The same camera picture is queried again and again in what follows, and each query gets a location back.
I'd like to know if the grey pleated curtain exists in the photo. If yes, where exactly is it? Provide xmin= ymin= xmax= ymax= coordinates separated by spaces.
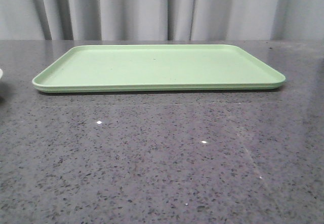
xmin=1 ymin=0 xmax=323 ymax=41

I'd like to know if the light green plastic tray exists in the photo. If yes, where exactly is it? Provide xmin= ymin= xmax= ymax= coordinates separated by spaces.
xmin=32 ymin=44 xmax=286 ymax=93

